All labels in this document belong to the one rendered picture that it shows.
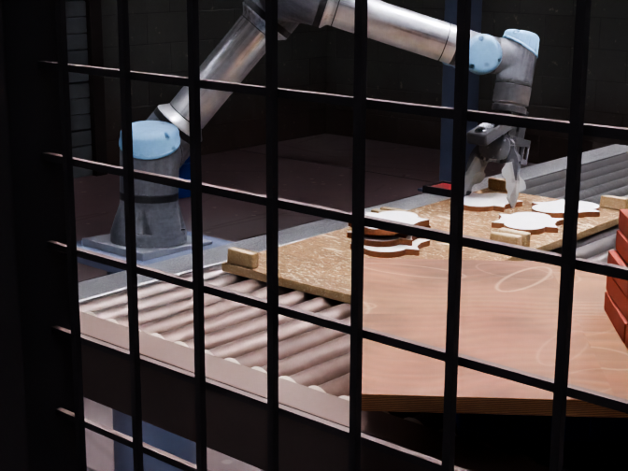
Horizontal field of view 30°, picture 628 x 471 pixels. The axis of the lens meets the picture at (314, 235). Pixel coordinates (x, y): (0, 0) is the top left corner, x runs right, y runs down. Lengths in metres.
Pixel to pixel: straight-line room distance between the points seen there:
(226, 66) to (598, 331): 1.25
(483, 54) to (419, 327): 1.03
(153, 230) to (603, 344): 1.18
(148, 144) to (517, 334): 1.13
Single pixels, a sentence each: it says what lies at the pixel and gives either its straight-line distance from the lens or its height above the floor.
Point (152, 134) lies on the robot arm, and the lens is 2.28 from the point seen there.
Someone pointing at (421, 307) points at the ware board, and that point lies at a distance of 1.40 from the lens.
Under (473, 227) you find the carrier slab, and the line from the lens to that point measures 2.24.
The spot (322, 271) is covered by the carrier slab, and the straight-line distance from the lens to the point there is 1.92.
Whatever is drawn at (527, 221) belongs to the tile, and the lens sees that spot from 2.26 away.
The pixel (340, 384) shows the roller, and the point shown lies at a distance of 1.50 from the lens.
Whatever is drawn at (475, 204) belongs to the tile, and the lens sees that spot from 2.39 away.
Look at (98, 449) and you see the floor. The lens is 3.58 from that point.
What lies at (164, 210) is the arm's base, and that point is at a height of 0.95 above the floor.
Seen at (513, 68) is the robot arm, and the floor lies 1.21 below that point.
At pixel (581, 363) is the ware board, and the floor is 1.04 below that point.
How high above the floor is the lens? 1.46
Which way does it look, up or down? 14 degrees down
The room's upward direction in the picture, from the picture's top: straight up
